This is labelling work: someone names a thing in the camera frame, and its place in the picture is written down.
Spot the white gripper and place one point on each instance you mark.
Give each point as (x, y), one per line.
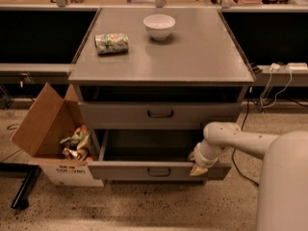
(201, 158)

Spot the grey drawer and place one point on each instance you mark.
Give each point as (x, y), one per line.
(156, 116)
(149, 155)

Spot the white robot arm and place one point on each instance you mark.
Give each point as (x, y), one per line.
(283, 187)

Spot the grey drawer cabinet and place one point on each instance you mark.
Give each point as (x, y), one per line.
(197, 63)

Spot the grey top drawer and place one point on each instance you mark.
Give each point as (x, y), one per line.
(156, 116)

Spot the open cardboard box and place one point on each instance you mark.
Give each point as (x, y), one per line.
(50, 119)

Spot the crumpled wrappers in box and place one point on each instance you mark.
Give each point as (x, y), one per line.
(77, 146)

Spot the white power strip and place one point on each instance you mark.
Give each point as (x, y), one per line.
(297, 66)

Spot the white ceramic bowl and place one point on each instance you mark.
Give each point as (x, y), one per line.
(159, 26)

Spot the green snack bag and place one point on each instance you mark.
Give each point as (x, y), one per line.
(111, 43)

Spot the black metal stand leg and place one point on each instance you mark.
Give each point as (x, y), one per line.
(28, 173)

